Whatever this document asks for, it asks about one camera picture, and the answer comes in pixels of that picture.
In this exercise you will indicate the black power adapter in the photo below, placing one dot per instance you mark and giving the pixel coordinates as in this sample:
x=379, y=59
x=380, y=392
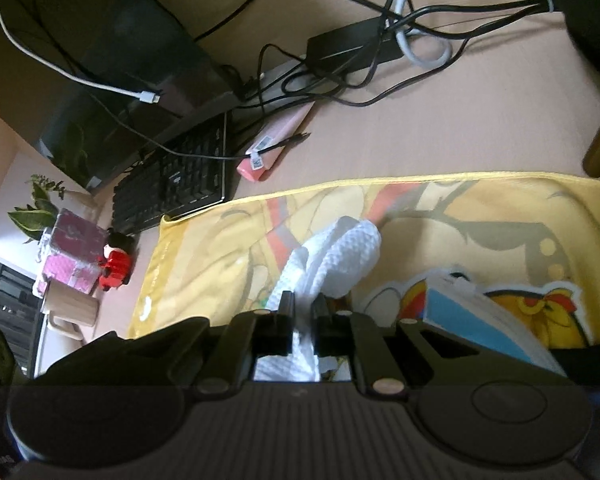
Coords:
x=355, y=46

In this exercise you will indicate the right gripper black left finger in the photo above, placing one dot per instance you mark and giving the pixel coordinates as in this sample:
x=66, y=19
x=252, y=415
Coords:
x=248, y=337

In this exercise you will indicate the yellow cartoon printed cloth mat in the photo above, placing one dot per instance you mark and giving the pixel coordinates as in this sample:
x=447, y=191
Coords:
x=530, y=241

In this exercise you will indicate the black keyboard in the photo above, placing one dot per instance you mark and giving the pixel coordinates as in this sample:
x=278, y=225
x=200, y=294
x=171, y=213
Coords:
x=191, y=174

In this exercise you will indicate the pink box with plant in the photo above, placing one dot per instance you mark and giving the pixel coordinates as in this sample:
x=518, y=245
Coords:
x=63, y=225

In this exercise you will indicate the white paper towel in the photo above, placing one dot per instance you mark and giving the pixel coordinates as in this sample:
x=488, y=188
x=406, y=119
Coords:
x=330, y=263

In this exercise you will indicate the red toy figure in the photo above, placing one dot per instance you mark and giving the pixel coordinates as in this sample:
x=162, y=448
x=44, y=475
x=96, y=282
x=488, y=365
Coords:
x=116, y=261

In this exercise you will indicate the beige mug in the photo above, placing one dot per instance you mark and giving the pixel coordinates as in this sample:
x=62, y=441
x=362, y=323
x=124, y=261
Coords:
x=67, y=311

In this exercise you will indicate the black computer monitor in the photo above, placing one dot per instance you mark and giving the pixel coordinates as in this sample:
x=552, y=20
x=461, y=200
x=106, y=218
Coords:
x=93, y=84

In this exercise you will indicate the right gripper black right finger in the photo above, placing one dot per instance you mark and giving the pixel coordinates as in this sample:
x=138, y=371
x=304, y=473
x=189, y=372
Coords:
x=356, y=337

